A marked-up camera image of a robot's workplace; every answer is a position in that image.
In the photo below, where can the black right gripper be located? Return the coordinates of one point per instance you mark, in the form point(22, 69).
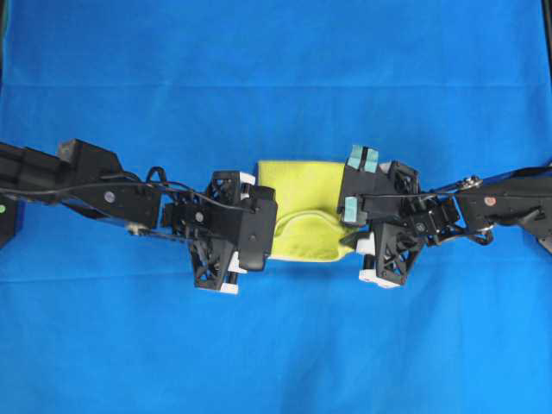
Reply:
point(391, 247)

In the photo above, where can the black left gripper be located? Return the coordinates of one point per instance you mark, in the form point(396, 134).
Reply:
point(209, 223)

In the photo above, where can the yellow-green towel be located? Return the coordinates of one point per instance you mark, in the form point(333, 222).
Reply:
point(307, 228)

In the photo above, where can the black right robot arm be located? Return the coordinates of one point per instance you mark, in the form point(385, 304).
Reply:
point(518, 198)

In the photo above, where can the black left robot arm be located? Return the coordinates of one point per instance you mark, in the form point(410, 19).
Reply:
point(88, 180)

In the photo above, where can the blue table cloth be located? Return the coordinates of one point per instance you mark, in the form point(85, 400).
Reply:
point(94, 320)

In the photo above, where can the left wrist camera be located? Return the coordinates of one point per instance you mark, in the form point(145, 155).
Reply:
point(259, 228)

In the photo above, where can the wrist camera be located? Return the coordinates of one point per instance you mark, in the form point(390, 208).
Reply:
point(363, 180)
point(259, 228)

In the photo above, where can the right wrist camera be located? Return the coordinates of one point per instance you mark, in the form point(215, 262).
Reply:
point(363, 180)

